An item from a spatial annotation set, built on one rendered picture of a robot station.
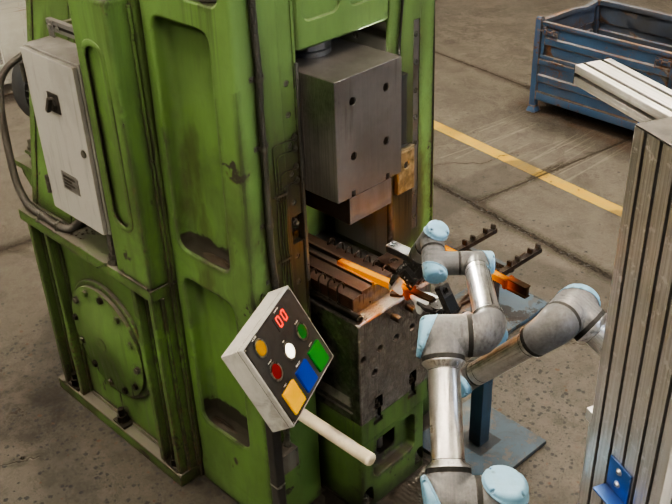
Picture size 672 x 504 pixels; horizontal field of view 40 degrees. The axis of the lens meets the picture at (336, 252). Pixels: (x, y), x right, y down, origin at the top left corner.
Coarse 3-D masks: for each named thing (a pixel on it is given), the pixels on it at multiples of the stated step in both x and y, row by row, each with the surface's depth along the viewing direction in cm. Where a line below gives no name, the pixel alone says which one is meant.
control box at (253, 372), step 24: (288, 288) 276; (264, 312) 266; (288, 312) 272; (240, 336) 259; (264, 336) 259; (288, 336) 269; (312, 336) 278; (240, 360) 251; (264, 360) 256; (288, 360) 265; (240, 384) 256; (264, 384) 253; (264, 408) 258; (288, 408) 258
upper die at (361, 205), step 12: (384, 180) 297; (372, 192) 295; (384, 192) 299; (312, 204) 302; (324, 204) 298; (336, 204) 293; (348, 204) 289; (360, 204) 292; (372, 204) 297; (384, 204) 302; (336, 216) 296; (348, 216) 291; (360, 216) 295
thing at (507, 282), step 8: (448, 248) 335; (496, 272) 321; (496, 280) 319; (504, 280) 315; (512, 280) 314; (520, 280) 314; (504, 288) 316; (512, 288) 316; (520, 288) 313; (528, 288) 311; (520, 296) 313; (528, 296) 313
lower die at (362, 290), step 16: (320, 240) 339; (320, 256) 328; (352, 256) 329; (320, 272) 322; (336, 272) 320; (352, 272) 318; (384, 272) 319; (320, 288) 318; (352, 288) 313; (368, 288) 312; (384, 288) 319; (352, 304) 309; (368, 304) 315
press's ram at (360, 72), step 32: (320, 64) 277; (352, 64) 276; (384, 64) 277; (320, 96) 270; (352, 96) 271; (384, 96) 282; (320, 128) 276; (352, 128) 276; (384, 128) 288; (320, 160) 282; (352, 160) 282; (384, 160) 293; (320, 192) 288; (352, 192) 290
